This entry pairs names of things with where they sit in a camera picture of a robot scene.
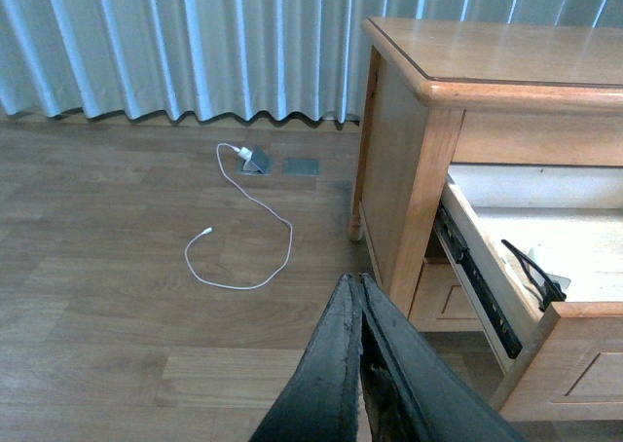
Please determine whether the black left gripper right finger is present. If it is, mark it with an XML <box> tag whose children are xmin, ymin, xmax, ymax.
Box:
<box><xmin>361</xmin><ymin>274</ymin><xmax>524</xmax><ymax>441</ymax></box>

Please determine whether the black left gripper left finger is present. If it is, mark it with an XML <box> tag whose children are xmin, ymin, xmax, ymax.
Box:
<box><xmin>250</xmin><ymin>275</ymin><xmax>362</xmax><ymax>441</ymax></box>

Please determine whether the black charger cable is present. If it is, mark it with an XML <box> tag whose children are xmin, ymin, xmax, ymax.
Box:
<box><xmin>500</xmin><ymin>239</ymin><xmax>568</xmax><ymax>311</ymax></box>

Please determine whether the white charger adapter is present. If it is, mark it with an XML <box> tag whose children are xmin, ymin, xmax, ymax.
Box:
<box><xmin>528</xmin><ymin>244</ymin><xmax>571</xmax><ymax>292</ymax></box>

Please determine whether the wooden drawer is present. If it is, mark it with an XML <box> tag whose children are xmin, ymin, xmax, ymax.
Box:
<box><xmin>434</xmin><ymin>164</ymin><xmax>622</xmax><ymax>421</ymax></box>
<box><xmin>409</xmin><ymin>259</ymin><xmax>482</xmax><ymax>332</ymax></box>

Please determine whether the light wooden nightstand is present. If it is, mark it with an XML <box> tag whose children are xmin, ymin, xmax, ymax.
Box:
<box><xmin>348</xmin><ymin>17</ymin><xmax>623</xmax><ymax>334</ymax></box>

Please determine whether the closed grey floor socket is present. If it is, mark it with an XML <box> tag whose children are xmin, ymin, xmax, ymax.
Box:
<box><xmin>283</xmin><ymin>158</ymin><xmax>320</xmax><ymax>176</ymax></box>

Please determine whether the open grey floor socket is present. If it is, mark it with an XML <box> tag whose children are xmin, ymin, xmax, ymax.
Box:
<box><xmin>238</xmin><ymin>146</ymin><xmax>273</xmax><ymax>175</ymax></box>

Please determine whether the white plug in socket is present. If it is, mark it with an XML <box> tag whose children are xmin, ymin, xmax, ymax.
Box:
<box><xmin>233</xmin><ymin>146</ymin><xmax>252</xmax><ymax>161</ymax></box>

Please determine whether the pale grey pleated curtain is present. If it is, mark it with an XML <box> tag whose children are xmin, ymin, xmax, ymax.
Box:
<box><xmin>1</xmin><ymin>0</ymin><xmax>622</xmax><ymax>121</ymax></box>

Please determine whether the white cable on floor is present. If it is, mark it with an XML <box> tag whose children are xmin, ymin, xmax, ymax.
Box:
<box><xmin>184</xmin><ymin>142</ymin><xmax>295</xmax><ymax>291</ymax></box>

